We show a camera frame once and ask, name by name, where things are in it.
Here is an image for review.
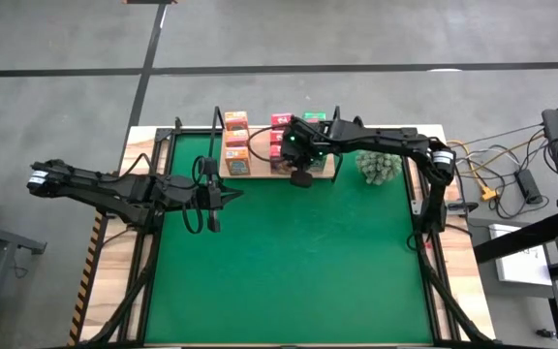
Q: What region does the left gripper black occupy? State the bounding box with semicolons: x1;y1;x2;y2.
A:
197;157;245;234

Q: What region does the orange Mini Wheats cereal box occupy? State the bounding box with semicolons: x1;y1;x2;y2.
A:
224;145;252;177
224;128;251;149
224;111;250;132

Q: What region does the wooden shelf board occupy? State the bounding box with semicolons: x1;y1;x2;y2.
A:
219;126;336;179

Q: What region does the small potted green plant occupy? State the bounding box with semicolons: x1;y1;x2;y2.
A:
355;149;404;186

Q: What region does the green table mat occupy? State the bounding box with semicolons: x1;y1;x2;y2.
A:
143;133;435;346

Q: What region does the orange black striped strip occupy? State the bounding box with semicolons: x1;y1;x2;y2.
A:
68;212;104;346

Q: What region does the black power strip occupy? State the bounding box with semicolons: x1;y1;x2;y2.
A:
514;168;544;206

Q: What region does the black diagonal metal bar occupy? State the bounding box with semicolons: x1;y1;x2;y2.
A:
472;208;558;266

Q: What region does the white paper sheet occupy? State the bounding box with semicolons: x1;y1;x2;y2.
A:
488;223;555;287

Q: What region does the black metal shelf bracket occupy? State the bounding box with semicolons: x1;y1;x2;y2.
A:
208;106;226;184
330;105;346;183

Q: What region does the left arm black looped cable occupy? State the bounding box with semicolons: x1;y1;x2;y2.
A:
181;154;212;237

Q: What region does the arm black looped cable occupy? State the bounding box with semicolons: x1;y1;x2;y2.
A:
248;124;290;166
181;154;212;237

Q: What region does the right arm black looped cable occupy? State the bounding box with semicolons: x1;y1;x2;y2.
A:
248;124;290;166

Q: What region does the black metal table frame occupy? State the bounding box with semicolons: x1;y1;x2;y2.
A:
68;114;498;349

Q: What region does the long grey floor cable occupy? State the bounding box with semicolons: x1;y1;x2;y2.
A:
446;123;545;149

